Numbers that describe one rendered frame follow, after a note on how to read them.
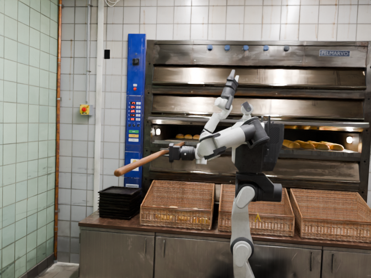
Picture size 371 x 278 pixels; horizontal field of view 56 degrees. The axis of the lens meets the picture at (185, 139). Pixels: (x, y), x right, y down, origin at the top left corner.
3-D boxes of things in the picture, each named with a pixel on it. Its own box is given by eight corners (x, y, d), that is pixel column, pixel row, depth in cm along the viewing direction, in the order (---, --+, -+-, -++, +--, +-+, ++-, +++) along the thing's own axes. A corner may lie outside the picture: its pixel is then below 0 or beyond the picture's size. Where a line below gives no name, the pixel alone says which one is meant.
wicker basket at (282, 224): (218, 214, 305) (220, 183, 303) (284, 219, 297) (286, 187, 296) (216, 231, 257) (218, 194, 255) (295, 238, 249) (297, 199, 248)
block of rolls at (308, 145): (280, 144, 370) (280, 139, 370) (326, 146, 364) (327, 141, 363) (289, 148, 310) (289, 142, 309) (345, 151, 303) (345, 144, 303)
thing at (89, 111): (82, 115, 319) (83, 103, 319) (93, 115, 318) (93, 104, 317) (79, 115, 312) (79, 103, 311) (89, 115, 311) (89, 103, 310)
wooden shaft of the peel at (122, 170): (120, 177, 130) (120, 169, 130) (112, 177, 130) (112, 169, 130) (184, 145, 299) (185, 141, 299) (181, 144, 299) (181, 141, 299)
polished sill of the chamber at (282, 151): (152, 146, 318) (152, 142, 318) (358, 156, 294) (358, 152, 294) (150, 147, 312) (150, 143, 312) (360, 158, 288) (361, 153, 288)
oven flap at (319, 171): (149, 171, 312) (152, 150, 318) (358, 183, 289) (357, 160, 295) (148, 170, 308) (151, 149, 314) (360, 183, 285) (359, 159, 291)
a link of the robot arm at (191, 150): (186, 162, 208) (206, 164, 206) (187, 145, 210) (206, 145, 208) (189, 164, 219) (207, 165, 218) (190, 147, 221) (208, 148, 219)
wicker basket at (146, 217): (152, 209, 312) (153, 179, 311) (214, 213, 306) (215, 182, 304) (138, 225, 264) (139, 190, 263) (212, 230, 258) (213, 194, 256)
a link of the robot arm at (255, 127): (244, 149, 191) (264, 141, 195) (249, 143, 183) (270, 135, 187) (234, 131, 195) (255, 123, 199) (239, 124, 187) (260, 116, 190)
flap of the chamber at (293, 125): (147, 119, 296) (152, 123, 316) (369, 127, 272) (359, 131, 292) (148, 116, 296) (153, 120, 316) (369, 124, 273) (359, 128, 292)
